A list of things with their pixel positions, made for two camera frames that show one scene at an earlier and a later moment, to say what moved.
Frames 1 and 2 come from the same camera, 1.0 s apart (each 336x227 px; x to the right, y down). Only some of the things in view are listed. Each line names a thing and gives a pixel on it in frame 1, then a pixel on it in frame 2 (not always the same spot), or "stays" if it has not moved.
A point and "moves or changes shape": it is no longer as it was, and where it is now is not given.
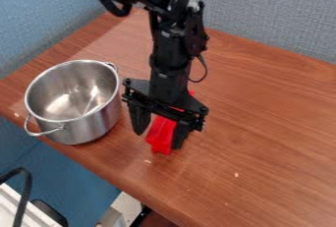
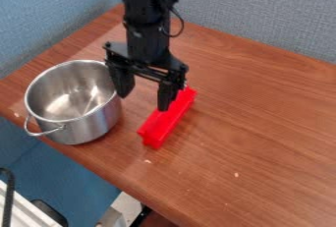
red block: [161, 130] moves or changes shape
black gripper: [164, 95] -> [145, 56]
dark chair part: [50, 212] stays
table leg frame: [125, 212] stays
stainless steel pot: [72, 99] stays
